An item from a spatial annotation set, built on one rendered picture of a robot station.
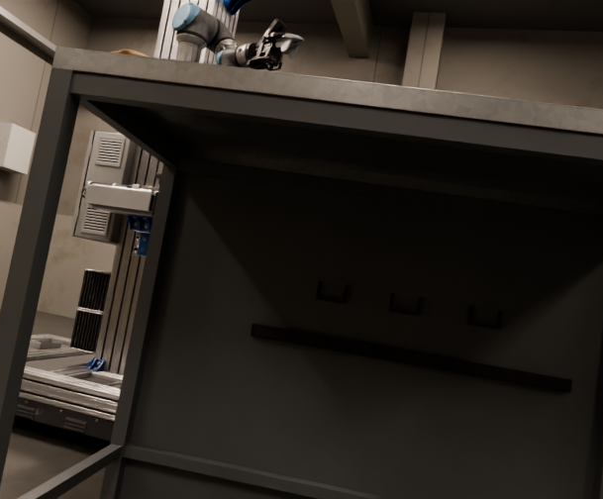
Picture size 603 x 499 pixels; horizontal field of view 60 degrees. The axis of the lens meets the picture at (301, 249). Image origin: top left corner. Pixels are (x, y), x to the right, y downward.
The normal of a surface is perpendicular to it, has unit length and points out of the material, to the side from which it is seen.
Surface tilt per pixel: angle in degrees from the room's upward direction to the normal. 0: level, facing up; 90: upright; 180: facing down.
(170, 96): 90
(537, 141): 90
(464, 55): 90
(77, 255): 90
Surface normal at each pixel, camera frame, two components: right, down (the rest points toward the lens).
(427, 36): -0.25, -0.12
